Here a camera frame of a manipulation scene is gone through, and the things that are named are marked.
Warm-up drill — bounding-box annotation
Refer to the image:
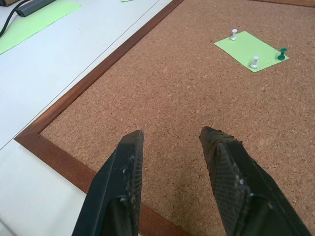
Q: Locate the large green paper sheet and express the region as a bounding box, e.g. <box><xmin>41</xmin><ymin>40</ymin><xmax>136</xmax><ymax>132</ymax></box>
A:
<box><xmin>0</xmin><ymin>0</ymin><xmax>82</xmax><ymax>56</ymax></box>

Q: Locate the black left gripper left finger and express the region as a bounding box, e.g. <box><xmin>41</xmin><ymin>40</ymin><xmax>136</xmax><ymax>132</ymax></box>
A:
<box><xmin>71</xmin><ymin>128</ymin><xmax>144</xmax><ymax>236</ymax></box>

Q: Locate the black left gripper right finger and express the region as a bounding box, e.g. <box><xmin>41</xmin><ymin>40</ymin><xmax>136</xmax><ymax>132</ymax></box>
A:
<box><xmin>198</xmin><ymin>126</ymin><xmax>314</xmax><ymax>236</ymax></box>

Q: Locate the small green paper note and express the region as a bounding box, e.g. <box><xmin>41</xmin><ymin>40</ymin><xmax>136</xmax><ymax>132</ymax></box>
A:
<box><xmin>214</xmin><ymin>30</ymin><xmax>290</xmax><ymax>73</ymax></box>

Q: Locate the green push pin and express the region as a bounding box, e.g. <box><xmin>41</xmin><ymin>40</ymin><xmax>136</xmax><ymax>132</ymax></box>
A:
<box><xmin>277</xmin><ymin>47</ymin><xmax>288</xmax><ymax>61</ymax></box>

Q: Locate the grey power adapter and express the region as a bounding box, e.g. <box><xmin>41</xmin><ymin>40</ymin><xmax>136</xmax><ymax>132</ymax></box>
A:
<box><xmin>15</xmin><ymin>0</ymin><xmax>55</xmax><ymax>17</ymax></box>

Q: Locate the black cable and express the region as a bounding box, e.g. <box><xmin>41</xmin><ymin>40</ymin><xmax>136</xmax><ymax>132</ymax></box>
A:
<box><xmin>0</xmin><ymin>0</ymin><xmax>30</xmax><ymax>37</ymax></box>

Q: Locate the cork board with wooden frame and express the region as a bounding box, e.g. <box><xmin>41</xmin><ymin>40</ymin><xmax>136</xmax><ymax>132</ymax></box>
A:
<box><xmin>14</xmin><ymin>0</ymin><xmax>315</xmax><ymax>236</ymax></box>

